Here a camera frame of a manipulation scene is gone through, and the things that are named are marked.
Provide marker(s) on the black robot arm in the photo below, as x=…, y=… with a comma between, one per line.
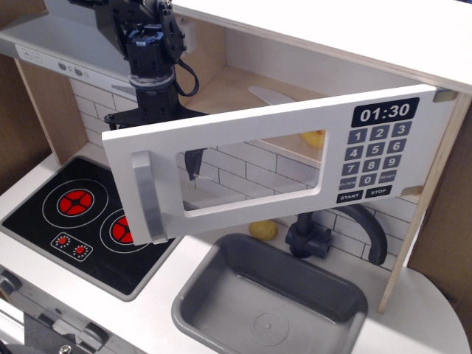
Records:
x=149, y=39

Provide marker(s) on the grey range hood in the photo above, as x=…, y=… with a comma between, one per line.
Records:
x=66, y=39

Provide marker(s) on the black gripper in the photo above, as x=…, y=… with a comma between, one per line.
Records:
x=158, y=101

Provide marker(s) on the black toy stove top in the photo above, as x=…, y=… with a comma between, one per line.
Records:
x=76, y=220

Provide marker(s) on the grey plastic sink basin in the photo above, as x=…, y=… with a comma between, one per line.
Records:
x=249, y=297

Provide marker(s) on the yellow toy food in microwave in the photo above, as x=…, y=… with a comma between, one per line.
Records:
x=315, y=139

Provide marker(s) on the grey oven control panel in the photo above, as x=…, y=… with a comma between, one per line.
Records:
x=48, y=321

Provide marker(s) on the white toy microwave door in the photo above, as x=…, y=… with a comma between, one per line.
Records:
x=257, y=166

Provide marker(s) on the yellow toy potato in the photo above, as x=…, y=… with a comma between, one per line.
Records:
x=263, y=230

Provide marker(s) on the wooden microwave cabinet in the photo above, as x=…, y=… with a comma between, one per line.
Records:
x=427, y=41

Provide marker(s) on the white plastic toy knife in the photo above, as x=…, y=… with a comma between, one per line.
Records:
x=269, y=96

